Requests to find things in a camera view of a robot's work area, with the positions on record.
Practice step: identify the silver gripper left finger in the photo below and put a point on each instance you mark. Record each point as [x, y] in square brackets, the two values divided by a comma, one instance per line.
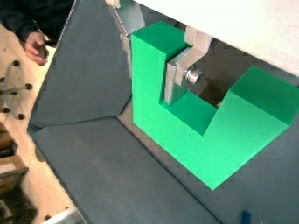
[129, 21]

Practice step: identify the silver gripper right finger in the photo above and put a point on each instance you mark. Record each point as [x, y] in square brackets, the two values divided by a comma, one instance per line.
[181, 71]

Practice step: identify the green U-shaped block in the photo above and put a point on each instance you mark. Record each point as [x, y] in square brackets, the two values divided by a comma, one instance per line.
[210, 139]

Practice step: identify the person's dark sleeve forearm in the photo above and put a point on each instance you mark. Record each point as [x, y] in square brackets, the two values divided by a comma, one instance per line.
[25, 17]

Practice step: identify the person's hand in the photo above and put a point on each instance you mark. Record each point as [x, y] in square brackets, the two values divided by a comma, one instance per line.
[33, 48]

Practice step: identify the office chair base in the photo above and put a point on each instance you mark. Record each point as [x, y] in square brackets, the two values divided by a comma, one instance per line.
[12, 88]

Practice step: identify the blue hexagonal peg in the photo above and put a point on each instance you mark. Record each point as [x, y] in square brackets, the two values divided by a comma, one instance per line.
[245, 217]

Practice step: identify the cardboard boxes on floor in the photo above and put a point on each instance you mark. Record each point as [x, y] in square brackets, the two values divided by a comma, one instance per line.
[16, 208]

